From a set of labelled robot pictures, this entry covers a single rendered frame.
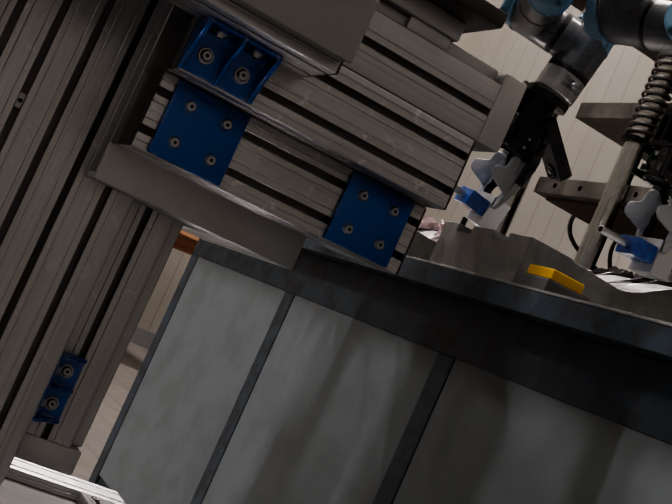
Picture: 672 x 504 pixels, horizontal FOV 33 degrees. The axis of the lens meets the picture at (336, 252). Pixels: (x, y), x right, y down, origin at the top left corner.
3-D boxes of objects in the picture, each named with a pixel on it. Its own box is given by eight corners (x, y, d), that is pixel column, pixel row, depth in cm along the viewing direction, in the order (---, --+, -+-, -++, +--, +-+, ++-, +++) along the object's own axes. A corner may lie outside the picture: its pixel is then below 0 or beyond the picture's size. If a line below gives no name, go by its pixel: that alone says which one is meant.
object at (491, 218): (437, 193, 185) (456, 165, 185) (424, 187, 189) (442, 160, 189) (493, 234, 190) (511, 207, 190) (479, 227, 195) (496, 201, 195)
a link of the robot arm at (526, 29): (527, -35, 184) (583, 2, 184) (516, -14, 196) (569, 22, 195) (500, 3, 184) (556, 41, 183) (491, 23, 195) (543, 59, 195)
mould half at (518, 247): (508, 290, 173) (543, 209, 174) (425, 267, 196) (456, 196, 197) (725, 401, 194) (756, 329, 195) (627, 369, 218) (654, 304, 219)
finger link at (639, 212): (604, 230, 174) (636, 178, 172) (631, 246, 176) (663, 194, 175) (615, 236, 171) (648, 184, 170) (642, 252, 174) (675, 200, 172)
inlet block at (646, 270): (604, 247, 164) (618, 213, 164) (582, 243, 168) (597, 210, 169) (666, 282, 169) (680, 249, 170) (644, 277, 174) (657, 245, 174)
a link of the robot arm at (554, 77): (568, 86, 196) (594, 91, 188) (552, 108, 196) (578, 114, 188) (539, 60, 193) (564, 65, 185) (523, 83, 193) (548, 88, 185)
